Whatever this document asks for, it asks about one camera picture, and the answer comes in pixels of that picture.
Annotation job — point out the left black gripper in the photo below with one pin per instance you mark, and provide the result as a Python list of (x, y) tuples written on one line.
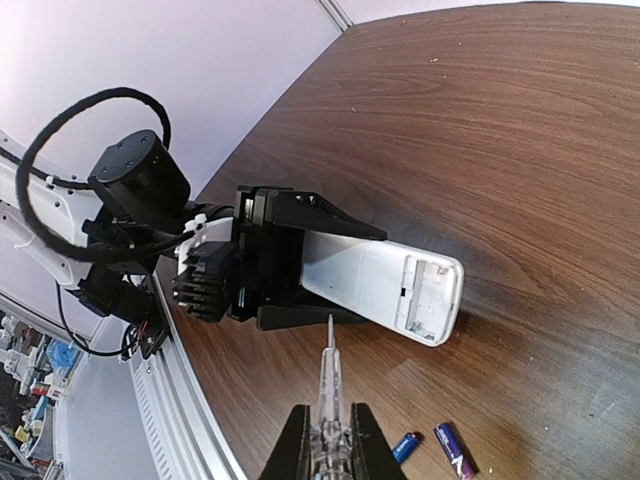
[(265, 226)]

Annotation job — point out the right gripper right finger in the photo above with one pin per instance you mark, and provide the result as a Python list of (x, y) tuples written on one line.
[(371, 457)]

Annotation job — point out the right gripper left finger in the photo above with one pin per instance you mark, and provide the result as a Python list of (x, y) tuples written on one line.
[(290, 458)]

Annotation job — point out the blue AAA battery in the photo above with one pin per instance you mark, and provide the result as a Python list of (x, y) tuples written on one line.
[(405, 447)]

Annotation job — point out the clear handle screwdriver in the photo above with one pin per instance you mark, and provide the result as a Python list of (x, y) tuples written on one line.
[(330, 432)]

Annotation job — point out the purple AAA battery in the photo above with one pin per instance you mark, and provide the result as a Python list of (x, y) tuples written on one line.
[(455, 451)]

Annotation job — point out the white remote control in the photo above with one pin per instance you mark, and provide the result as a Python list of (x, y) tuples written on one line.
[(412, 292)]

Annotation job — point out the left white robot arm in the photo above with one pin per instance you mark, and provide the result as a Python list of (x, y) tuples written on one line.
[(135, 207)]

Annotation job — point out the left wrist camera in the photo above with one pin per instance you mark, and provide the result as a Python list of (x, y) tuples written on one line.
[(206, 280)]

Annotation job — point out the front aluminium rail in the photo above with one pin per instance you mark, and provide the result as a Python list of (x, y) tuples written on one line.
[(146, 418)]

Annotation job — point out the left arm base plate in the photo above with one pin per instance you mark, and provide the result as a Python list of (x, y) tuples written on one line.
[(145, 325)]

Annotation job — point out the left aluminium frame post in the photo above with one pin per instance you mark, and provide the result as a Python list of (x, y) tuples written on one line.
[(336, 14)]

